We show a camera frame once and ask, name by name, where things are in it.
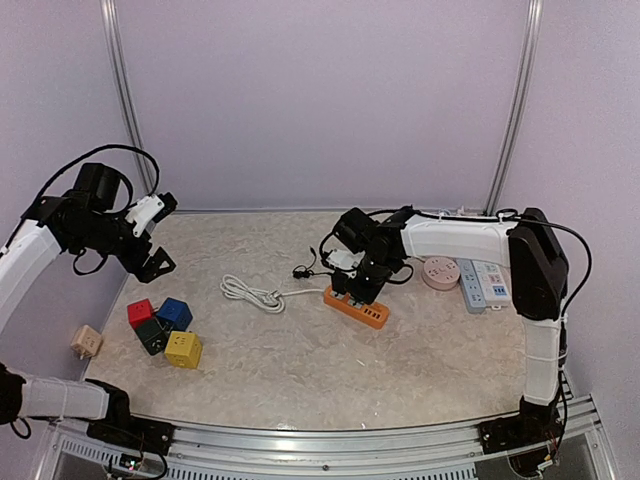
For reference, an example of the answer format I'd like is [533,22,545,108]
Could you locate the orange power strip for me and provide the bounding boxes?
[219,273,391,330]

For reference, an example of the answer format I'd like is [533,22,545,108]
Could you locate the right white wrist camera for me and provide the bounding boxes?
[324,249,364,271]

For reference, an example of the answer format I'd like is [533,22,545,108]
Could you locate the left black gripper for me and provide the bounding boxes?
[72,212,175,282]

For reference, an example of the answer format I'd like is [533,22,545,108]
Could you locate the black power adapter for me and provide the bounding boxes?
[291,246,350,280]

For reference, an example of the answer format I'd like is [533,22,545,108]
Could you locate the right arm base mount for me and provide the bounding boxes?
[478,416,562,455]

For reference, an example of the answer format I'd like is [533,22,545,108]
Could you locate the aluminium front rail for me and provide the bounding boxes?
[32,397,617,479]

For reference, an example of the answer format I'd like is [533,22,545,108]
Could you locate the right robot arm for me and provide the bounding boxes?
[320,206,569,444]

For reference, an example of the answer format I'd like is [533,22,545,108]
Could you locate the red cube socket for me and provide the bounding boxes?
[127,299,154,329]

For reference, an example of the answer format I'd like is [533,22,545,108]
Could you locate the right aluminium frame post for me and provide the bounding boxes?
[484,0,544,214]

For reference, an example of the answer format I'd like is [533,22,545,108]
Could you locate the blue cube socket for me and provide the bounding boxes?
[155,298,193,331]

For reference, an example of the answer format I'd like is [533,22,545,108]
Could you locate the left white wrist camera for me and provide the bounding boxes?
[125,192,178,238]

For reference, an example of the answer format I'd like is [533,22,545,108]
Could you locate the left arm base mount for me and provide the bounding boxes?
[86,416,176,455]

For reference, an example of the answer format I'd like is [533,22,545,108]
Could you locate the dark green cube socket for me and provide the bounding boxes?
[134,318,171,356]

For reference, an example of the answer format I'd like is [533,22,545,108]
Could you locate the yellow cube socket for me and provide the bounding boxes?
[164,331,202,369]

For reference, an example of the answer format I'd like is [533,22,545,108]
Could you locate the pink round power strip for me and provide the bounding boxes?
[421,256,460,291]

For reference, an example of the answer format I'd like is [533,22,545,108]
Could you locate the left aluminium frame post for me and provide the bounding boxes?
[99,0,159,194]

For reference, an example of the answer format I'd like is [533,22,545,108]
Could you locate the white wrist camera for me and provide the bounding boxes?
[125,192,178,238]
[324,249,364,271]

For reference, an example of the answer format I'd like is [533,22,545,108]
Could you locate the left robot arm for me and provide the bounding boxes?
[1,163,177,445]

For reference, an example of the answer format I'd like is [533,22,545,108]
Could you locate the blue-grey power strip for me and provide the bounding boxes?
[456,258,487,314]

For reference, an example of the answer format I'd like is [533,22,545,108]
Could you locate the white power strip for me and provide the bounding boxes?
[472,260,511,310]

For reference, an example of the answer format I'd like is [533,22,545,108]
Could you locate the beige plug adapter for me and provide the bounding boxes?
[70,325,103,360]

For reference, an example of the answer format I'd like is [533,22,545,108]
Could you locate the aluminium frame post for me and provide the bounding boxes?
[99,0,159,194]
[484,0,544,214]

